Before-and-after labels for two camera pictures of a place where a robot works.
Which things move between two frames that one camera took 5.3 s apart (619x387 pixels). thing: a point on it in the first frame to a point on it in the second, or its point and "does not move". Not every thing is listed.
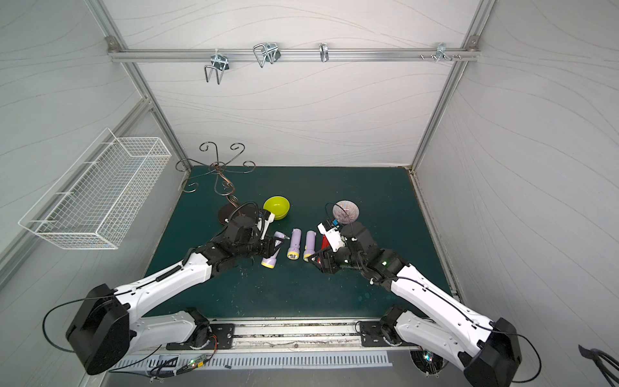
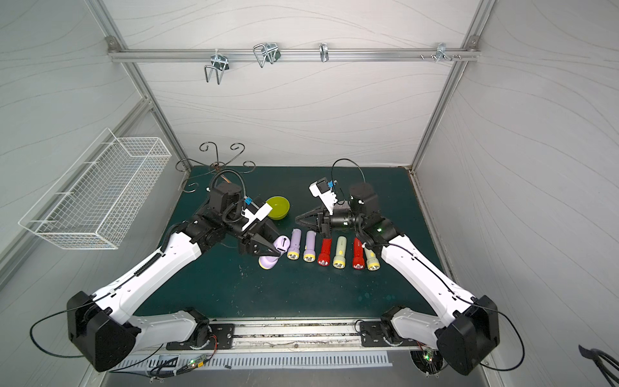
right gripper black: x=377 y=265 to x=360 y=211
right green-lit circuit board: x=428 y=355 does not move
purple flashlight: x=293 y=251 does not move
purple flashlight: x=310 y=245 does not move
